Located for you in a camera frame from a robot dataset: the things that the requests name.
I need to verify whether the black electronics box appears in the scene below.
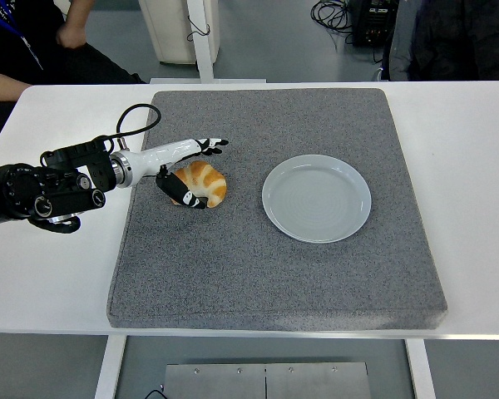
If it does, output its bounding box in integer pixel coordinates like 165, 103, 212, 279
351, 0, 400, 47

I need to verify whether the white cabinet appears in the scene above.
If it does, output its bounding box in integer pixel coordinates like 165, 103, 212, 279
138, 0, 220, 66

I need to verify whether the white table leg with foot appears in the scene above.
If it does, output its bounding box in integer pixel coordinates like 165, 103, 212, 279
149, 0, 269, 85

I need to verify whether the person's left hand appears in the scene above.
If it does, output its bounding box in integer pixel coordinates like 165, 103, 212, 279
56, 18, 87, 51

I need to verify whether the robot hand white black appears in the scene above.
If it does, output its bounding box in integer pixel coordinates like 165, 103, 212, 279
126, 136, 230, 211

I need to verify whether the black floor cable bundle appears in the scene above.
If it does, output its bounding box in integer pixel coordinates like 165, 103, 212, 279
310, 0, 355, 45

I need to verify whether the person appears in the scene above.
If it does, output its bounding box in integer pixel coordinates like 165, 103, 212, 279
0, 0, 149, 142
382, 0, 499, 82

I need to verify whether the ID badge with blue lanyard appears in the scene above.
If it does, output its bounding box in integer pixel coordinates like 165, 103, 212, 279
0, 10, 45, 71

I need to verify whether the croissant bread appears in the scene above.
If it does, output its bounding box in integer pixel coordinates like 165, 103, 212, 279
169, 160, 228, 209

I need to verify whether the grey metal plate with screws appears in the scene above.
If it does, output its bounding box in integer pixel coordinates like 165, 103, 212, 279
163, 362, 372, 399

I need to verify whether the grey round plate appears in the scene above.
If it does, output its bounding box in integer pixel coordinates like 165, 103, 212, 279
262, 154, 373, 244

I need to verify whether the black cord loop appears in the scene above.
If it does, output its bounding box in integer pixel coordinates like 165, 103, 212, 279
186, 16, 212, 42

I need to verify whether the grey speckled mat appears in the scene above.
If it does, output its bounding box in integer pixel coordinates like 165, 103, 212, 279
106, 87, 449, 333

